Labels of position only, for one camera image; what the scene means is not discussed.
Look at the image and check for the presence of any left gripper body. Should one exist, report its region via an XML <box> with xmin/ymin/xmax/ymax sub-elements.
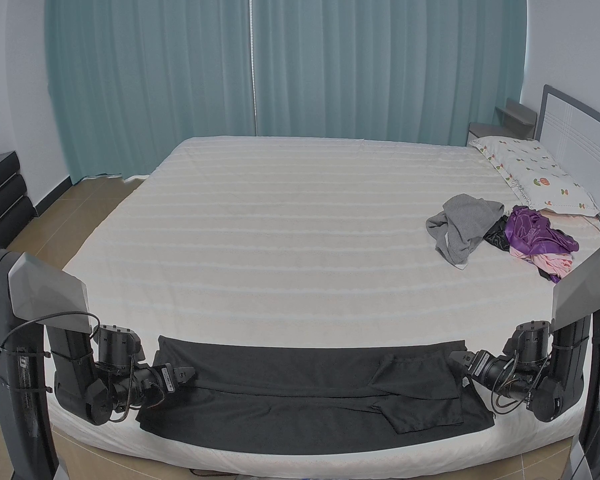
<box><xmin>130</xmin><ymin>364</ymin><xmax>177</xmax><ymax>404</ymax></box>

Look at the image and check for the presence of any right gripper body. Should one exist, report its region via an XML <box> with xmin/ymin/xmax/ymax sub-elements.
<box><xmin>468</xmin><ymin>350</ymin><xmax>511</xmax><ymax>392</ymax></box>

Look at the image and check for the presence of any black T-shirt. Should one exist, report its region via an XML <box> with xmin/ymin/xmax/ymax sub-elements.
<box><xmin>136</xmin><ymin>335</ymin><xmax>496</xmax><ymax>455</ymax></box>

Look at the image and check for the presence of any bed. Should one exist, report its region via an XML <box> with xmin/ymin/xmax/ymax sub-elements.
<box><xmin>45</xmin><ymin>84</ymin><xmax>600</xmax><ymax>479</ymax></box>

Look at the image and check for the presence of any pink garment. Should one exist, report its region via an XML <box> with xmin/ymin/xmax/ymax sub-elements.
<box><xmin>510</xmin><ymin>248</ymin><xmax>574</xmax><ymax>283</ymax></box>

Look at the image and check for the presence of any shiny black garment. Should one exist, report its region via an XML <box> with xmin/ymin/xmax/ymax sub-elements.
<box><xmin>482</xmin><ymin>215</ymin><xmax>511</xmax><ymax>254</ymax></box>

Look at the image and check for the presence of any grey garment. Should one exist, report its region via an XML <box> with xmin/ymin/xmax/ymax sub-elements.
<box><xmin>426</xmin><ymin>193</ymin><xmax>506</xmax><ymax>271</ymax></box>

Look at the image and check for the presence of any purple satin garment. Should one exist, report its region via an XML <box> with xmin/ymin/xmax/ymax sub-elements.
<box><xmin>505</xmin><ymin>205</ymin><xmax>580</xmax><ymax>285</ymax></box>

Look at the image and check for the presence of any pale pink pillow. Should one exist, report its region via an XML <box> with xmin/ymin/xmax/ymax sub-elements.
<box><xmin>542</xmin><ymin>210</ymin><xmax>600</xmax><ymax>224</ymax></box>

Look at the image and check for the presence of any white printed pillow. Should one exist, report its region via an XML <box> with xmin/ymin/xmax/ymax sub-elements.
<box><xmin>469</xmin><ymin>135</ymin><xmax>600</xmax><ymax>218</ymax></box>

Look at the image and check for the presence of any black chest of drawers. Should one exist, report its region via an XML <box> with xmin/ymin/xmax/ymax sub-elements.
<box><xmin>0</xmin><ymin>151</ymin><xmax>35</xmax><ymax>264</ymax></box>

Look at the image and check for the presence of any grey bedside table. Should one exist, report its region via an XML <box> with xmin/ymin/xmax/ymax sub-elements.
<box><xmin>467</xmin><ymin>98</ymin><xmax>539</xmax><ymax>145</ymax></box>

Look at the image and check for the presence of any blue-green curtain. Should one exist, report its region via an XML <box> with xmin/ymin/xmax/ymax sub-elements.
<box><xmin>252</xmin><ymin>0</ymin><xmax>527</xmax><ymax>145</ymax></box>
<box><xmin>45</xmin><ymin>0</ymin><xmax>259</xmax><ymax>182</ymax></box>

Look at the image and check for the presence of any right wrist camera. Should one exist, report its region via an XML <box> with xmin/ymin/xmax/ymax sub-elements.
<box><xmin>503</xmin><ymin>329</ymin><xmax>526</xmax><ymax>358</ymax></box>

